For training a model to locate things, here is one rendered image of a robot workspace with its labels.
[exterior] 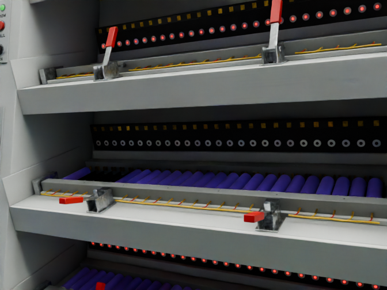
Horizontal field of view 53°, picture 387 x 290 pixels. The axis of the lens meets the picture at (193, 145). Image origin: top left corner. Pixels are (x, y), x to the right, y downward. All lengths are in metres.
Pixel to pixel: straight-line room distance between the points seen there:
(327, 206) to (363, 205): 0.04
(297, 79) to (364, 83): 0.07
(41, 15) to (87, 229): 0.41
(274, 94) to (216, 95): 0.08
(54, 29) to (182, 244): 0.49
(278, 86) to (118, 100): 0.24
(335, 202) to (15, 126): 0.53
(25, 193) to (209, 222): 0.37
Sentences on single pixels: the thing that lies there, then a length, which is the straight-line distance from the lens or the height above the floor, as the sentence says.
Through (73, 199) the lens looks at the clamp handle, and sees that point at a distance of 0.57.
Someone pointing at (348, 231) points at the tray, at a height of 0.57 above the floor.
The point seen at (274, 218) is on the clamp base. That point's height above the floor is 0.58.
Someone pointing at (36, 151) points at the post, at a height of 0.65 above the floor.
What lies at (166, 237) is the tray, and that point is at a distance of 0.54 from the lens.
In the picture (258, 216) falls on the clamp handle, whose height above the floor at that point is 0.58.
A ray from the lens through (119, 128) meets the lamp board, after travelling 0.77.
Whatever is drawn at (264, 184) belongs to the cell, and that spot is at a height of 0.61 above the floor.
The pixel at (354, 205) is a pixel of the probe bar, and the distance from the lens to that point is 0.50.
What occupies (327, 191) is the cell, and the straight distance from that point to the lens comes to 0.54.
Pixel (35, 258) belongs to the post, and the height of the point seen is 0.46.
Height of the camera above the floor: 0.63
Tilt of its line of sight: 4 degrees up
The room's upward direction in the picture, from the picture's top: 2 degrees clockwise
